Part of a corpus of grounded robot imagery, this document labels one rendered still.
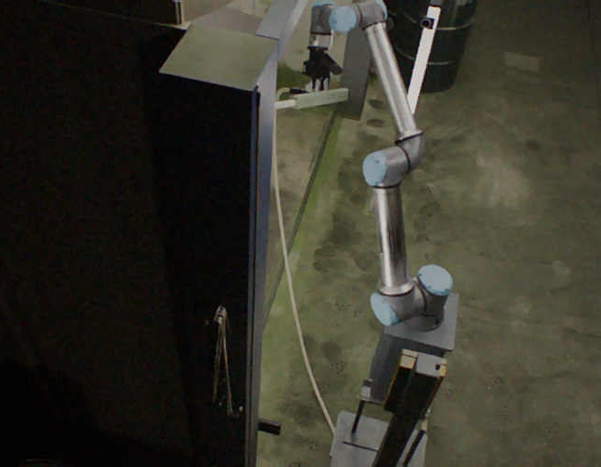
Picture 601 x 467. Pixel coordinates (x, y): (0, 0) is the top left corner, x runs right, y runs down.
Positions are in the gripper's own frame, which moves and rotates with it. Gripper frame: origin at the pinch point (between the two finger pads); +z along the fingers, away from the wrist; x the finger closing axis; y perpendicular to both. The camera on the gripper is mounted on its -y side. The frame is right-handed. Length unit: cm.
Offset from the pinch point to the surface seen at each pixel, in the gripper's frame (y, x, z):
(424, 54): 12, -96, -14
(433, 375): -108, 78, 42
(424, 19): 9, -85, -31
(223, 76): -77, 120, -26
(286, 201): 93, -88, 88
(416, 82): 18, -101, 2
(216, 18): 29, 31, -28
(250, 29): 19.2, 21.8, -24.7
